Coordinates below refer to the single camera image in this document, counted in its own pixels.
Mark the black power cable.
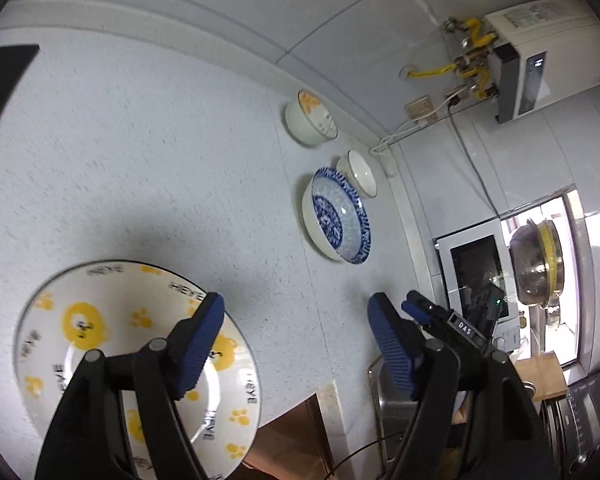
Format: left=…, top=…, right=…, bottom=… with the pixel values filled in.
left=447, top=101, right=502, bottom=219

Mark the steel sink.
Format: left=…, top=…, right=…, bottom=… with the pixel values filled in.
left=367, top=355, right=462, bottom=467

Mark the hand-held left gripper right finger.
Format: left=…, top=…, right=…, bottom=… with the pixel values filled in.
left=366, top=291, right=556, bottom=480

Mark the white bowl blue rim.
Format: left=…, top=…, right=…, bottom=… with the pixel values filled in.
left=336, top=149, right=378, bottom=199

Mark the white microwave oven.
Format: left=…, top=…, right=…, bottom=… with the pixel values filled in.
left=434, top=232, right=514, bottom=322

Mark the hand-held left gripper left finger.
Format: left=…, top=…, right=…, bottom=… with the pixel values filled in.
left=35, top=291, right=226, bottom=480

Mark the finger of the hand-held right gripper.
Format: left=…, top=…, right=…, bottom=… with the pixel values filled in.
left=401, top=299, right=434, bottom=331
left=406, top=289, right=454, bottom=322

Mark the light wooden cutting board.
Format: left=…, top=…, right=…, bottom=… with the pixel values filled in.
left=510, top=351, right=569, bottom=402

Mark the orange flower bowl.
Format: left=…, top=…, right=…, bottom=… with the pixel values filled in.
left=285, top=89, right=339, bottom=148

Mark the black glass gas stove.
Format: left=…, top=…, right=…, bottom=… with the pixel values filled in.
left=0, top=45, right=41, bottom=171

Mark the beige wall outlet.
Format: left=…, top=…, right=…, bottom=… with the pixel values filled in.
left=405, top=96, right=439, bottom=124

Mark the blue patterned bowl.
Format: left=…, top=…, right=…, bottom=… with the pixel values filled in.
left=300, top=167, right=372, bottom=265

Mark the large yellow bear plate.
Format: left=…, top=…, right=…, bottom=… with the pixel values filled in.
left=12, top=260, right=258, bottom=480

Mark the white cable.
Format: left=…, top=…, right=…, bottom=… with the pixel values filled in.
left=370, top=95, right=452, bottom=159

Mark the black countertop oven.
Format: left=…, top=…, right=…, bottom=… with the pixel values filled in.
left=540, top=360, right=600, bottom=480

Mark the short yellow pipe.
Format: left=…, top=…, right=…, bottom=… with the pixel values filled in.
left=462, top=19, right=496, bottom=49

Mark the white water heater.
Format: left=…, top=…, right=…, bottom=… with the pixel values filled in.
left=482, top=0, right=600, bottom=125

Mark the steel pot yellow rim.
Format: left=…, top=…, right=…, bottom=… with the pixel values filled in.
left=509, top=217, right=567, bottom=309

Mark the yellow gas hose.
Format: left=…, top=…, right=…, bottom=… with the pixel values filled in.
left=409, top=61, right=457, bottom=82

